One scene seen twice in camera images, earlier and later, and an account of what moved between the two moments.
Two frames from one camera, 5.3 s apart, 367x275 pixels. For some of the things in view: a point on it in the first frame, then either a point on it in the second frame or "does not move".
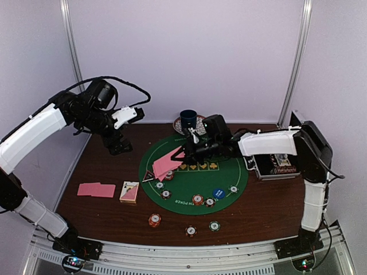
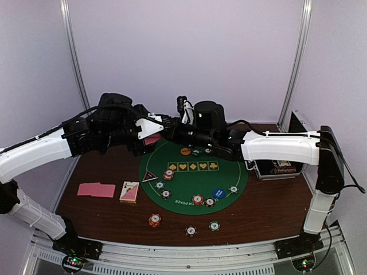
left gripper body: x=94 y=121 -> x=119 y=134
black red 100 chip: x=166 y=194 does not move
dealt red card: x=104 y=191 does not move
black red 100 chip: x=210 y=202 does not move
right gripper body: x=198 y=154 -> x=203 y=139
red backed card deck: x=164 y=164 -> x=153 y=138
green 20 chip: x=233 y=189 does not move
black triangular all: x=148 y=176 does not move
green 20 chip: x=159 y=185 does not move
